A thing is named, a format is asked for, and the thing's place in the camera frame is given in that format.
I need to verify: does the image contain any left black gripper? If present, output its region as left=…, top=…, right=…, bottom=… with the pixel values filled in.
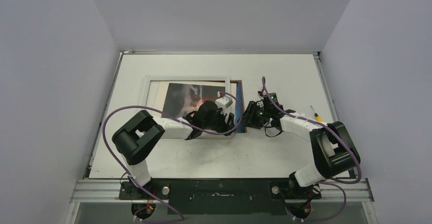
left=203, top=107, right=235, bottom=135

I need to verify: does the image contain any sunset photo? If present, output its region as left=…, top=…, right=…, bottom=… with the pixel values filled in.
left=155, top=81, right=240, bottom=137

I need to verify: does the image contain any white picture frame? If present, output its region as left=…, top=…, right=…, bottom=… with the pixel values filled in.
left=142, top=76, right=235, bottom=139

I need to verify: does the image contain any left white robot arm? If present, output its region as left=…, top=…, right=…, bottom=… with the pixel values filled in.
left=112, top=101, right=236, bottom=199

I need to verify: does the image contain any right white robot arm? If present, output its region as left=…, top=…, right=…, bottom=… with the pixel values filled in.
left=241, top=93, right=361, bottom=198

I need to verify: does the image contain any cream mat board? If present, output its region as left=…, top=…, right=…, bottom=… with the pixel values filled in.
left=152, top=80, right=226, bottom=118

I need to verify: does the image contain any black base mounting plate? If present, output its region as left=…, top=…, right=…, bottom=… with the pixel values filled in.
left=118, top=178, right=325, bottom=216

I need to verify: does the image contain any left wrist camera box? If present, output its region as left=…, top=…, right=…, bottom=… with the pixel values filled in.
left=215, top=92, right=233, bottom=114

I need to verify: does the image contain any yellow handled screwdriver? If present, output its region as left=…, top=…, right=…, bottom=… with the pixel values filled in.
left=310, top=105, right=322, bottom=122

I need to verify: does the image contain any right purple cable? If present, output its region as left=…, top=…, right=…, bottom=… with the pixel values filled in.
left=261, top=76, right=362, bottom=185

